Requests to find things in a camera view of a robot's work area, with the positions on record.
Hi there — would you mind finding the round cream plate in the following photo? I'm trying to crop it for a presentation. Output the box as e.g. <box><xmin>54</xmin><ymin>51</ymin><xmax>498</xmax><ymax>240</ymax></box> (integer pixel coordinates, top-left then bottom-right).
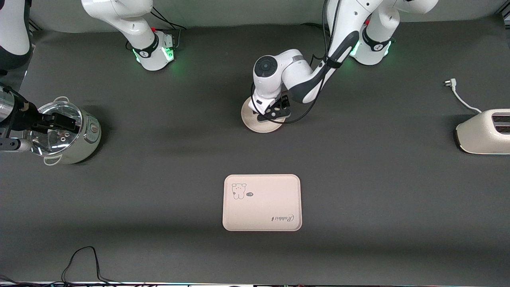
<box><xmin>241</xmin><ymin>96</ymin><xmax>287</xmax><ymax>133</ymax></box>

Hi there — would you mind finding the cream tray with rabbit print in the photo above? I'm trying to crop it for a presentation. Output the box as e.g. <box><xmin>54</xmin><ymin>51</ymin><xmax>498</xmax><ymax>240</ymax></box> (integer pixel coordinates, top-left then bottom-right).
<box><xmin>222</xmin><ymin>174</ymin><xmax>302</xmax><ymax>232</ymax></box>

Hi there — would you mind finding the glass pot lid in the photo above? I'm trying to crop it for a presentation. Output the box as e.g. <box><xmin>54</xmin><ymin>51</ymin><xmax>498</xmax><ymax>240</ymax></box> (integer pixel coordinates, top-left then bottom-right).
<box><xmin>23</xmin><ymin>101</ymin><xmax>83</xmax><ymax>157</ymax></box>

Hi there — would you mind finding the dark grey table mat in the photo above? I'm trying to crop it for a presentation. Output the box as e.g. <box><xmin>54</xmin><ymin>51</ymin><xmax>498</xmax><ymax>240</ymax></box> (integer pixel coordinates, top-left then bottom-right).
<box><xmin>0</xmin><ymin>14</ymin><xmax>510</xmax><ymax>285</ymax></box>

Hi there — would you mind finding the white toaster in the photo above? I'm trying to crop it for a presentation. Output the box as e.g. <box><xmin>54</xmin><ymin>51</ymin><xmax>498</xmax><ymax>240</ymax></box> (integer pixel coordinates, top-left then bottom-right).
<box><xmin>455</xmin><ymin>109</ymin><xmax>510</xmax><ymax>155</ymax></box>

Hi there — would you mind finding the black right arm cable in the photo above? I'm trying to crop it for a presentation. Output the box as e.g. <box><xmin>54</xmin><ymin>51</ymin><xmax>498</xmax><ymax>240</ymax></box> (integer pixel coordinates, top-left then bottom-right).
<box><xmin>0</xmin><ymin>82</ymin><xmax>22</xmax><ymax>105</ymax></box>

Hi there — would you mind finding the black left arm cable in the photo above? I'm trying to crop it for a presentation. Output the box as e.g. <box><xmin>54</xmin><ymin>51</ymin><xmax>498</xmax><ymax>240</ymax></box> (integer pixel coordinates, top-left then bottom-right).
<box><xmin>251</xmin><ymin>0</ymin><xmax>344</xmax><ymax>124</ymax></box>

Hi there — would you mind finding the thin black looped cable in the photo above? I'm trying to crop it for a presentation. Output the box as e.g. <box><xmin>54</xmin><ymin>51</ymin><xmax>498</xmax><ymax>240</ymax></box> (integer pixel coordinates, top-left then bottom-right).
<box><xmin>61</xmin><ymin>246</ymin><xmax>120</xmax><ymax>285</ymax></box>

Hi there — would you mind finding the white toaster cord with plug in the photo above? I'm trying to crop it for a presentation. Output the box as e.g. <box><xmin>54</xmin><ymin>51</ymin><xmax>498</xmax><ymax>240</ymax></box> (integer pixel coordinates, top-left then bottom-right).
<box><xmin>444</xmin><ymin>79</ymin><xmax>483</xmax><ymax>114</ymax></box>

